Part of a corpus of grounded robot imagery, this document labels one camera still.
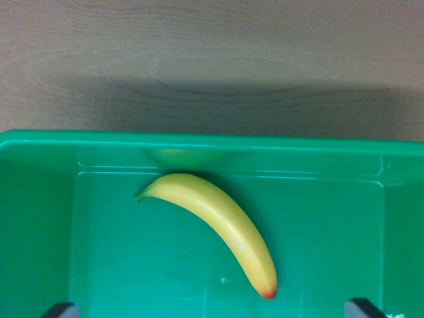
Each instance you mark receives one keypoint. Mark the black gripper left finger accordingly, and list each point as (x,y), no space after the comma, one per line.
(63,311)

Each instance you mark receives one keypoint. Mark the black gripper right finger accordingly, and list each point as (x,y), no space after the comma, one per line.
(361,310)

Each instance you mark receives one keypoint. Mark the yellow plastic banana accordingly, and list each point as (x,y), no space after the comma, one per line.
(218,212)

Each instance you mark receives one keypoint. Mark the green plastic bin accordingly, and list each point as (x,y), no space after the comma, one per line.
(132,258)

